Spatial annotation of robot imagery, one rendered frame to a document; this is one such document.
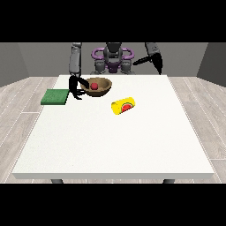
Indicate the grey robot trunk purple rings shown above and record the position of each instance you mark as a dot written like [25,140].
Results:
[113,60]

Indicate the small red ball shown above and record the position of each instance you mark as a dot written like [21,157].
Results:
[94,86]

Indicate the yellow cup with melon print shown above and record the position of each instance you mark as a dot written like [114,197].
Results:
[123,105]

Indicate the green square pad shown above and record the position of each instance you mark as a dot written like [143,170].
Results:
[55,96]

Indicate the brown wooden bowl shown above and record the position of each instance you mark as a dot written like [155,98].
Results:
[97,86]

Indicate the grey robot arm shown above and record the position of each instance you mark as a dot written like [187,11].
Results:
[75,60]
[151,48]

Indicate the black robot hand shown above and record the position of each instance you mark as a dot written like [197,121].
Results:
[154,61]
[74,86]

